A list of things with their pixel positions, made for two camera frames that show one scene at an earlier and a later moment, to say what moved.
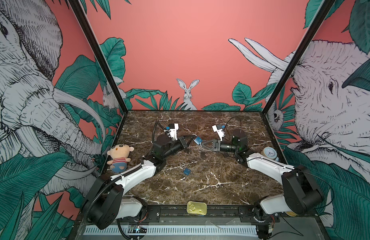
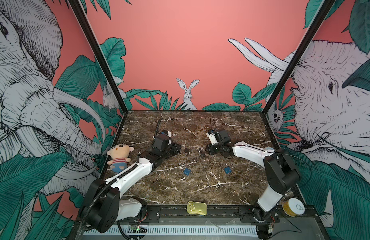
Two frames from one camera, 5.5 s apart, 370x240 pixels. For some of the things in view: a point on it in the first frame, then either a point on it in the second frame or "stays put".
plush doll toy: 119,153 stays put
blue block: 198,140 → 228,170
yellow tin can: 197,208 stays put
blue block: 187,171 stays put
